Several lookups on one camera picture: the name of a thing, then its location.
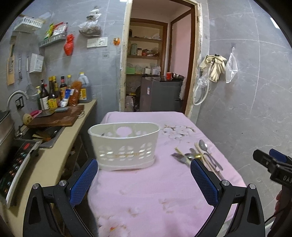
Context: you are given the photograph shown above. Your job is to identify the small gold spoon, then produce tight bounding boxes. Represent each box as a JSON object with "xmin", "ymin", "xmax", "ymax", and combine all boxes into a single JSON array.
[{"xmin": 185, "ymin": 153, "xmax": 201, "ymax": 160}]

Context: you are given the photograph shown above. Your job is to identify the wooden chopstick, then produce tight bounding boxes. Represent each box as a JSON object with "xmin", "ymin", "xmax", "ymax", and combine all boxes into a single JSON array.
[
  {"xmin": 175, "ymin": 147, "xmax": 191, "ymax": 165},
  {"xmin": 195, "ymin": 143, "xmax": 216, "ymax": 171}
]

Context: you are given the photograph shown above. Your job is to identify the silver tablespoon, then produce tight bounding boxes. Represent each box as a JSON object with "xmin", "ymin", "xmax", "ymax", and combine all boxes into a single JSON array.
[{"xmin": 199, "ymin": 140, "xmax": 223, "ymax": 171}]

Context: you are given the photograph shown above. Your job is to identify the silver fork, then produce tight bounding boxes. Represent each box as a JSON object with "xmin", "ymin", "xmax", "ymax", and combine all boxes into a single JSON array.
[{"xmin": 171, "ymin": 153, "xmax": 191, "ymax": 167}]

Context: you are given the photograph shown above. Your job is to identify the person's right hand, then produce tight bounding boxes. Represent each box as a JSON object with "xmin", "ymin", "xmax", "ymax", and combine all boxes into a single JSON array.
[{"xmin": 274, "ymin": 191, "xmax": 282, "ymax": 214}]

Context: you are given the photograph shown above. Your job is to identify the pink floral table cloth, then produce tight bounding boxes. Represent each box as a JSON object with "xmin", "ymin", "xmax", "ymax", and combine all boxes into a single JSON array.
[{"xmin": 87, "ymin": 111, "xmax": 247, "ymax": 237}]

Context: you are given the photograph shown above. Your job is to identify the white plastic utensil basket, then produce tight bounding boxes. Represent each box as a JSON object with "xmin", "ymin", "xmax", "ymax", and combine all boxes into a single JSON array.
[{"xmin": 88, "ymin": 122, "xmax": 160, "ymax": 171}]

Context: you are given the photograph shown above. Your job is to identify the induction cooker panel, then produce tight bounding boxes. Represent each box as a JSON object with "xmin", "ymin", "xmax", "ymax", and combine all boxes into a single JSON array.
[{"xmin": 1, "ymin": 139, "xmax": 42, "ymax": 208}]

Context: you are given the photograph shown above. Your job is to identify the wooden cutting board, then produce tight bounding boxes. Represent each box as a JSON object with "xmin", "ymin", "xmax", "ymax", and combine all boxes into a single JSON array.
[{"xmin": 27, "ymin": 105, "xmax": 84, "ymax": 128}]

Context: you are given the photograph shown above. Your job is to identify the steel cooking pot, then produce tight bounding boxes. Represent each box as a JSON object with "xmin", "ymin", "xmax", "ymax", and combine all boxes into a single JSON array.
[{"xmin": 0, "ymin": 111, "xmax": 15, "ymax": 163}]

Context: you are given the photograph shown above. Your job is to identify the large cooking oil jug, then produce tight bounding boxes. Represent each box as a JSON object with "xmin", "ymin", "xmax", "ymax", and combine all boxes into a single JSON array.
[{"xmin": 78, "ymin": 72, "xmax": 92, "ymax": 103}]

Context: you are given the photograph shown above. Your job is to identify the dark soy sauce bottle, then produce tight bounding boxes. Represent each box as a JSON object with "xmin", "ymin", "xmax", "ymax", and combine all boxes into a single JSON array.
[{"xmin": 40, "ymin": 79, "xmax": 49, "ymax": 110}]

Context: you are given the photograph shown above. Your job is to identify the chrome sink faucet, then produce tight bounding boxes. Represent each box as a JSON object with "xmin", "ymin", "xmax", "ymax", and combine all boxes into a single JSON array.
[{"xmin": 6, "ymin": 90, "xmax": 30, "ymax": 110}]

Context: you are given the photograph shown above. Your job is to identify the clear hanging plastic bag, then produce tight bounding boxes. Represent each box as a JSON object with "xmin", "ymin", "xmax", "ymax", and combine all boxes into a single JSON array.
[{"xmin": 225, "ymin": 46, "xmax": 238, "ymax": 83}]

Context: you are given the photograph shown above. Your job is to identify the dark grey refrigerator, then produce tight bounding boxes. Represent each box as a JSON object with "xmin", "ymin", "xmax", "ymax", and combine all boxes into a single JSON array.
[{"xmin": 139, "ymin": 77, "xmax": 183, "ymax": 112}]

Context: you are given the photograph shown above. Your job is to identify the beige rubber gloves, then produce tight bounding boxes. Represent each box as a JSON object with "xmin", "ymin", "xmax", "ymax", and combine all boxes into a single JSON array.
[{"xmin": 199, "ymin": 54, "xmax": 227, "ymax": 82}]

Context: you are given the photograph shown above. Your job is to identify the red cup on fridge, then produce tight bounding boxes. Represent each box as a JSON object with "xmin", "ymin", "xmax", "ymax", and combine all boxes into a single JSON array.
[{"xmin": 166, "ymin": 72, "xmax": 172, "ymax": 80}]

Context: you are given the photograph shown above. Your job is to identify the red plastic bag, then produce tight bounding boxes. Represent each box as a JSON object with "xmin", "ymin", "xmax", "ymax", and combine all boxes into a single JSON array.
[{"xmin": 63, "ymin": 34, "xmax": 74, "ymax": 56}]

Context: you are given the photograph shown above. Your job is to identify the hanging bag of dried goods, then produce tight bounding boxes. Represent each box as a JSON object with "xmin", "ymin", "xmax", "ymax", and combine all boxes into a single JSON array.
[{"xmin": 79, "ymin": 6, "xmax": 102, "ymax": 38}]

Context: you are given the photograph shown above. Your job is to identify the white hose loop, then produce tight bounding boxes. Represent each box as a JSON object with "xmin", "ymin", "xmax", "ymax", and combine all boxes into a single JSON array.
[{"xmin": 191, "ymin": 66, "xmax": 210, "ymax": 106}]

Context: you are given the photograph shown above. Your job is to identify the white wall socket plate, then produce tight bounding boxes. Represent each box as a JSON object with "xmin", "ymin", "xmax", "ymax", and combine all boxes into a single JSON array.
[{"xmin": 87, "ymin": 37, "xmax": 108, "ymax": 48}]

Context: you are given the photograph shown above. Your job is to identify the grey metal wall shelf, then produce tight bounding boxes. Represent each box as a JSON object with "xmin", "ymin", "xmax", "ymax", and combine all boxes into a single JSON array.
[{"xmin": 39, "ymin": 32, "xmax": 67, "ymax": 48}]

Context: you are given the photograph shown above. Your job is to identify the orange wall hook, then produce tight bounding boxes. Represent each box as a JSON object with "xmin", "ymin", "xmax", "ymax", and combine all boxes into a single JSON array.
[{"xmin": 113, "ymin": 38, "xmax": 120, "ymax": 46}]

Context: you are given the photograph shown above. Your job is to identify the white wall rack basket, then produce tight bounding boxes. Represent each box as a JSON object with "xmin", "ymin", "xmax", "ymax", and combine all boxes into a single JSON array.
[{"xmin": 13, "ymin": 16, "xmax": 44, "ymax": 33}]

